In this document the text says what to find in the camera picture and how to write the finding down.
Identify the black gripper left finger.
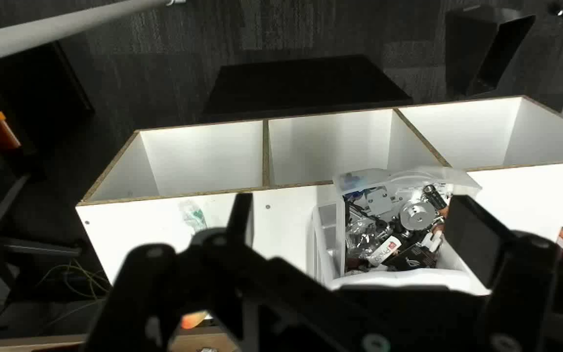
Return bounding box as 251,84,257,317
85,192,278,352

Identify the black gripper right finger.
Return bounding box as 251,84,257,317
448,194,563,352

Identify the clear plastic wrapper green print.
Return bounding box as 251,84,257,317
178,200,210,231

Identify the orange peach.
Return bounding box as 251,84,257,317
180,311,210,331

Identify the white open shelf cabinet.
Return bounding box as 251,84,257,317
75,94,563,302

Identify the black crate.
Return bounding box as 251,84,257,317
0,41,96,198

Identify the black angular bin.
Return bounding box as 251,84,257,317
446,4,536,98

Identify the white pole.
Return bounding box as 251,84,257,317
0,0,173,69

